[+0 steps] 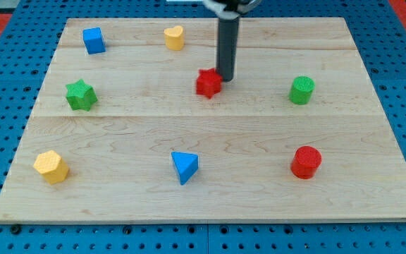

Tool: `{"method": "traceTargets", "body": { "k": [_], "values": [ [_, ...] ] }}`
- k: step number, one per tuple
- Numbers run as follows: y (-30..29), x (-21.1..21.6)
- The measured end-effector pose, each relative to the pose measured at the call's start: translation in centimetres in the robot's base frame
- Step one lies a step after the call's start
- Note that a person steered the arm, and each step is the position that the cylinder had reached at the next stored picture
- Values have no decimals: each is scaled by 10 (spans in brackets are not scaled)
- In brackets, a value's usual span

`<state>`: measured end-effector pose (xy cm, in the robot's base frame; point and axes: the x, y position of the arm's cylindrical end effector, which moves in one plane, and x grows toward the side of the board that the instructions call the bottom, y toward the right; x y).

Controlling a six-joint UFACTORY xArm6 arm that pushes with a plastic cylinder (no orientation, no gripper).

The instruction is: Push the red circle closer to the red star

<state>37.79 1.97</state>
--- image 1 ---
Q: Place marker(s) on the wooden board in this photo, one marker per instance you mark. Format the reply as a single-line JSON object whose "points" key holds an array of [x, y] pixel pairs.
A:
{"points": [[119, 152]]}

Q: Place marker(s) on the green cylinder block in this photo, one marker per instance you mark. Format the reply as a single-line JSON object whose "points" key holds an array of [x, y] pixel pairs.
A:
{"points": [[301, 90]]}

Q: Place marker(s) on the yellow hexagon block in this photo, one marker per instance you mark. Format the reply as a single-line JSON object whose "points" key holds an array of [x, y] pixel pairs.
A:
{"points": [[51, 166]]}

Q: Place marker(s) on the red cylinder block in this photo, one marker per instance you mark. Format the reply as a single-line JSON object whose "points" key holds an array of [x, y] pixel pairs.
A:
{"points": [[305, 162]]}

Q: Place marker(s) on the red star block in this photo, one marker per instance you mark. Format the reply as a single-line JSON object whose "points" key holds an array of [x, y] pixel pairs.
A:
{"points": [[208, 82]]}

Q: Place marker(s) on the blue triangle block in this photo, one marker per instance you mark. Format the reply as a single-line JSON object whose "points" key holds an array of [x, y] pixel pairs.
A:
{"points": [[186, 165]]}

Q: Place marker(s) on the green star block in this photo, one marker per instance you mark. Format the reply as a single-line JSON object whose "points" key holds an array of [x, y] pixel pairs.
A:
{"points": [[80, 95]]}

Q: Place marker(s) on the yellow heart block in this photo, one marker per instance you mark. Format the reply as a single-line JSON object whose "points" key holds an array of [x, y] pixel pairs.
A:
{"points": [[174, 38]]}

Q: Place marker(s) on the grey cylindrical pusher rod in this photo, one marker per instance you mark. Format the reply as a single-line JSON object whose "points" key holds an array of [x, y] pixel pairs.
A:
{"points": [[227, 38]]}

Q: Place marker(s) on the blue cube block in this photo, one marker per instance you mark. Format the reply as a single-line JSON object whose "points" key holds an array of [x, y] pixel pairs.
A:
{"points": [[93, 40]]}

